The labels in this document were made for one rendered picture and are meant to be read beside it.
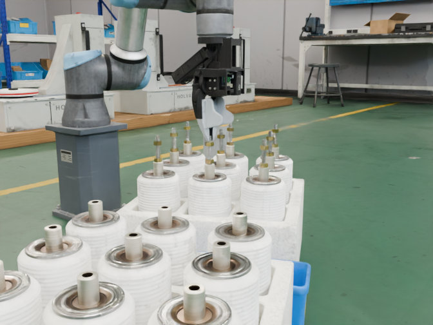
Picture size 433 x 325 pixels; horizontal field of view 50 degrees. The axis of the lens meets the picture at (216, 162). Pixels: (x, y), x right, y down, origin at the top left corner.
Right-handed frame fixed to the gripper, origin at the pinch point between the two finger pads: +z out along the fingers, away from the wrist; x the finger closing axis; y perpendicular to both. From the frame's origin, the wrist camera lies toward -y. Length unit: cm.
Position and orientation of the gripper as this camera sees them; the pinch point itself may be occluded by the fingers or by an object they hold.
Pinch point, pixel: (207, 133)
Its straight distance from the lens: 100.0
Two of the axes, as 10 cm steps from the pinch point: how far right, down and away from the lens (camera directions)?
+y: 8.3, 1.2, -5.5
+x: 5.6, -1.8, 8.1
